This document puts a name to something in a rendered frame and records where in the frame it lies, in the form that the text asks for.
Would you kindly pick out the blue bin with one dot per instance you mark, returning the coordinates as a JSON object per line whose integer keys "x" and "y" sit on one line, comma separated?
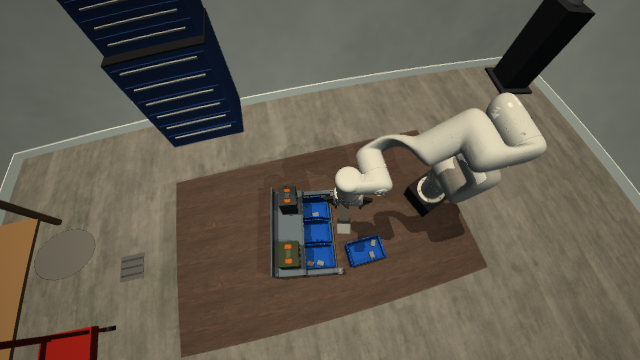
{"x": 315, "y": 204}
{"x": 359, "y": 250}
{"x": 322, "y": 252}
{"x": 317, "y": 231}

